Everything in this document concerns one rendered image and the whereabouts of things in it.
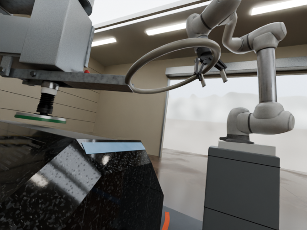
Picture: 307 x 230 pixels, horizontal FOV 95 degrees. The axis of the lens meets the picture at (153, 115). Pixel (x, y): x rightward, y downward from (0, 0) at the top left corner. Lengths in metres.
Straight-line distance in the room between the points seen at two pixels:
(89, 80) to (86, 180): 0.52
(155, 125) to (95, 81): 5.02
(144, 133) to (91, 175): 5.50
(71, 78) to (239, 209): 1.23
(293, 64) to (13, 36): 5.73
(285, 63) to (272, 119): 4.60
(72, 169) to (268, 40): 1.29
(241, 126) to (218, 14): 0.74
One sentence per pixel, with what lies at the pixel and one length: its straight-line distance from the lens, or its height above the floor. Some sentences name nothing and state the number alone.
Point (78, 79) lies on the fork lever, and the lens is 0.82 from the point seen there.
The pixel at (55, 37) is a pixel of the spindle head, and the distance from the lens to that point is 0.93.
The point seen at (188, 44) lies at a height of 1.17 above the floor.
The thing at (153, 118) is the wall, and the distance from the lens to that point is 5.74.
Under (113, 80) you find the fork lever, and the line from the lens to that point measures 0.74.
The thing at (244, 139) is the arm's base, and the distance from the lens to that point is 1.24.
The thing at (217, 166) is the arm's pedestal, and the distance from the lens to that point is 1.11.
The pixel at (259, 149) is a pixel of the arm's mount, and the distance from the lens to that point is 1.17.
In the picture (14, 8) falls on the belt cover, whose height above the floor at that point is 1.55.
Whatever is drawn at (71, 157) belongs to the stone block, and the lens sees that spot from 0.42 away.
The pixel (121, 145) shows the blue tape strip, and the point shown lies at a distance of 0.54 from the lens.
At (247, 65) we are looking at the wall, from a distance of 5.51.
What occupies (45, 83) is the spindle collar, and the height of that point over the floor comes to 1.03.
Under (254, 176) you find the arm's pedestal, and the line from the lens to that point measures 1.13.
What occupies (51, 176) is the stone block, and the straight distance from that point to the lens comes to 0.41.
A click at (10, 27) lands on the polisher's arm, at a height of 1.30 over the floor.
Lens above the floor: 0.84
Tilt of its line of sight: 7 degrees up
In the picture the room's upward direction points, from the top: 7 degrees clockwise
